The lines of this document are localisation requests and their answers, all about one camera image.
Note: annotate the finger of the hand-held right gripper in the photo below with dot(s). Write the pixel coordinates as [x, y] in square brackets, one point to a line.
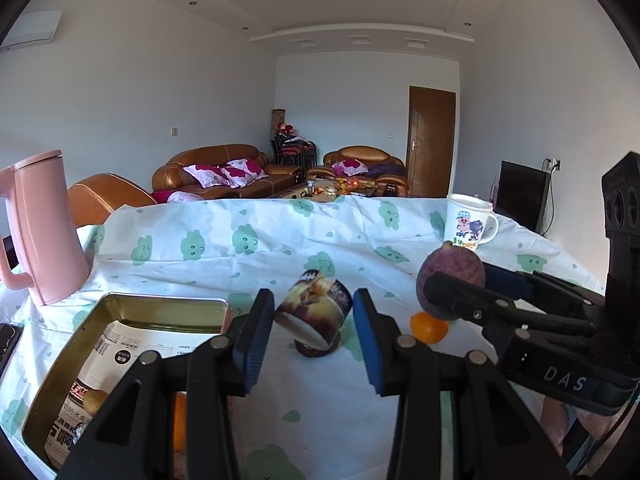
[465, 300]
[507, 280]

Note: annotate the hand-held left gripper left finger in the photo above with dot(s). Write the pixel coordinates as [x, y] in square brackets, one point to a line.
[255, 340]

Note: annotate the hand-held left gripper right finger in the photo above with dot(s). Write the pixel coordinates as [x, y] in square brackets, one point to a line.
[370, 345]

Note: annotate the purple passion fruit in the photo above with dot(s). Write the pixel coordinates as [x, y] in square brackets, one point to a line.
[450, 260]

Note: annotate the brown paper cup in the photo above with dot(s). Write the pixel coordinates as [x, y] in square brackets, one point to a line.
[312, 305]

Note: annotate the metal tray with paper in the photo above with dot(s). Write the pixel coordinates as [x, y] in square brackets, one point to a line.
[150, 307]

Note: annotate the medium orange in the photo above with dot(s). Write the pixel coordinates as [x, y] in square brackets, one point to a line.
[179, 420]

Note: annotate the small potato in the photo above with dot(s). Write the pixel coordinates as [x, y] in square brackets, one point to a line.
[95, 402]

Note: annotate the small orange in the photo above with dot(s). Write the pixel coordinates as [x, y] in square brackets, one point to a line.
[427, 331]

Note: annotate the white cartoon mug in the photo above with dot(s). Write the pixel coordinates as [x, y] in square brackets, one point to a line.
[465, 225]

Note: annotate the black television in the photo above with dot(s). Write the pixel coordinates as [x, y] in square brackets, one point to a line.
[520, 195]

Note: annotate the white paper packet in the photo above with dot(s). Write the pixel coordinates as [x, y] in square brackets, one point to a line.
[130, 355]

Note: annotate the purple blanket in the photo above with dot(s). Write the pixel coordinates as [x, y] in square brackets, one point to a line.
[386, 167]

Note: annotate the brown wooden door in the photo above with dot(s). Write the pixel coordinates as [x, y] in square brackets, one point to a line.
[432, 142]

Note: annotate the cluttered coffee table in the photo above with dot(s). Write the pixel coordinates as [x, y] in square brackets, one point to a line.
[335, 190]

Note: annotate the pink cloth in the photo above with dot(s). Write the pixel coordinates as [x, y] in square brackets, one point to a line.
[172, 195]

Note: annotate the white magenta floral pillow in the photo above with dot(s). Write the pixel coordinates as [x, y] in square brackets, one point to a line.
[245, 170]
[350, 165]
[205, 175]

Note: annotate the brown leather loveseat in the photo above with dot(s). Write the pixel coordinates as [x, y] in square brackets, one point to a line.
[357, 152]

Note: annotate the brown leather sofa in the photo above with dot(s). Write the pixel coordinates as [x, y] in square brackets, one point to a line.
[220, 155]

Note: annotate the black chairs with clothes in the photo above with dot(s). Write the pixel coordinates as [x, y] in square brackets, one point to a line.
[292, 150]

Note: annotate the brown leather armchair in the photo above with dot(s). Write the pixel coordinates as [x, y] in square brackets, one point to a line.
[107, 195]

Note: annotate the tall floor vase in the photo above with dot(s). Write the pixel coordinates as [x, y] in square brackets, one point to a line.
[278, 120]

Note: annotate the pink electric kettle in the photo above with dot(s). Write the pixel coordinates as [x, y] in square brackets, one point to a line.
[45, 230]

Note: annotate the black phone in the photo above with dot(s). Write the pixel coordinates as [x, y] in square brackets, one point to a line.
[9, 345]

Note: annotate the white air conditioner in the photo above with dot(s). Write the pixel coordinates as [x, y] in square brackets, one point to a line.
[30, 32]

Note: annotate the white wall socket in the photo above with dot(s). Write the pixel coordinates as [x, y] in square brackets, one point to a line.
[553, 164]

